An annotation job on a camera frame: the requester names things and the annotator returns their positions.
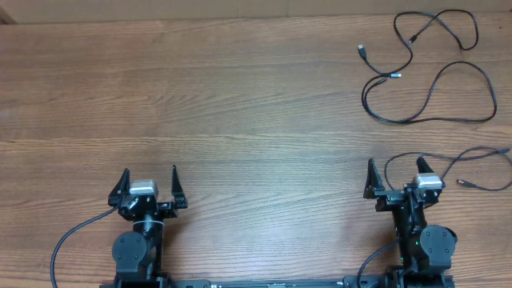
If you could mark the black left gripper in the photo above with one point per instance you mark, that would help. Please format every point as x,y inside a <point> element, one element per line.
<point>170,210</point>

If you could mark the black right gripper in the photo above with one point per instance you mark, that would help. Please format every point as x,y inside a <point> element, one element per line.
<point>395,198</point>

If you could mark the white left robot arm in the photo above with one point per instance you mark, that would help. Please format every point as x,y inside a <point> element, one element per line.
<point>138,253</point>

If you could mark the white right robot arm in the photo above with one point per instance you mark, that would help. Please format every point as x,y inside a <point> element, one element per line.
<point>425,250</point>

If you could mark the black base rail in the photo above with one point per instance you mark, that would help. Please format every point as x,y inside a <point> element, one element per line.
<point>280,283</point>

